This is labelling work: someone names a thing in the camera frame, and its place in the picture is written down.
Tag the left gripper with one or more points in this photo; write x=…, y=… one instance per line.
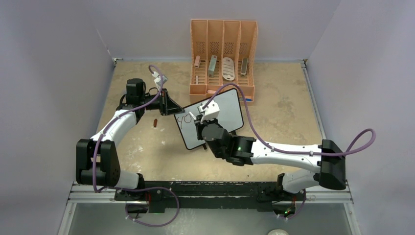
x=167, y=106

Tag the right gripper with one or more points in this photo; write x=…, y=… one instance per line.
x=199, y=126

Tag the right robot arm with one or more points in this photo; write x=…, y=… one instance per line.
x=317, y=164

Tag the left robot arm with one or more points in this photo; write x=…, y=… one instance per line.
x=97, y=161

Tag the grey green box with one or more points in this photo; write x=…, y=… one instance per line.
x=212, y=65

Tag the white oval perforated plate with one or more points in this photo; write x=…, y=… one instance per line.
x=228, y=70

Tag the peach plastic desk organizer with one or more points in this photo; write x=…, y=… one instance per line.
x=222, y=52

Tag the grey eraser block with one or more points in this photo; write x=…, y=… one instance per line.
x=244, y=66

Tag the white round object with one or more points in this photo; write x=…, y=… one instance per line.
x=278, y=232

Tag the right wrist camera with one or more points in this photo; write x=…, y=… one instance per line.
x=211, y=111

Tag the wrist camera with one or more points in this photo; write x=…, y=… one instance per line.
x=159, y=80
x=211, y=111

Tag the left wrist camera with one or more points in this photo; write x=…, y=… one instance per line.
x=159, y=80

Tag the black aluminium base frame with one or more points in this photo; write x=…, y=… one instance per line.
x=208, y=208

